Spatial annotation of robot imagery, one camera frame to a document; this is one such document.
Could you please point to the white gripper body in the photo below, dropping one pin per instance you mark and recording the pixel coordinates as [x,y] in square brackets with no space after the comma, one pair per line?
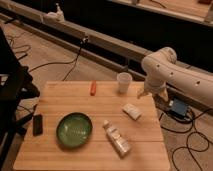
[154,89]

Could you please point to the translucent plastic cup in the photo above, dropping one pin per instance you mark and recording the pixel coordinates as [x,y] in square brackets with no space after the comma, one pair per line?
[124,79]

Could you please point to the blue power box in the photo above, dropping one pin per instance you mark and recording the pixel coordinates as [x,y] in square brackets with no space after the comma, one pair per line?
[178,108]

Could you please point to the green ceramic bowl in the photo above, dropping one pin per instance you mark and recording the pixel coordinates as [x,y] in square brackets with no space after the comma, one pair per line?
[74,130]

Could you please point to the white object on rail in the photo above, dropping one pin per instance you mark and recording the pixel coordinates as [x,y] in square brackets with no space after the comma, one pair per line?
[58,15]

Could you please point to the white plastic bottle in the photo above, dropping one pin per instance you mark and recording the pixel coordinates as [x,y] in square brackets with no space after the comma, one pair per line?
[120,144]

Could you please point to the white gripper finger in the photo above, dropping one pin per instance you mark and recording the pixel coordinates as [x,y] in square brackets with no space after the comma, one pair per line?
[141,93]
[164,95]

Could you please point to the black stand left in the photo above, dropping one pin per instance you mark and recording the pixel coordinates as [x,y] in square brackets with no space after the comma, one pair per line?
[15,85]

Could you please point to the white sponge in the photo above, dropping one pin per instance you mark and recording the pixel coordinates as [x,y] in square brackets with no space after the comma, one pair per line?
[132,111]

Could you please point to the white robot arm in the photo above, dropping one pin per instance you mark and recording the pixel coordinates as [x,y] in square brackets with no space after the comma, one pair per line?
[160,68]

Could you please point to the black rectangular block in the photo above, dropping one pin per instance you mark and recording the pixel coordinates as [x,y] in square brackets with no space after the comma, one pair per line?
[37,125]

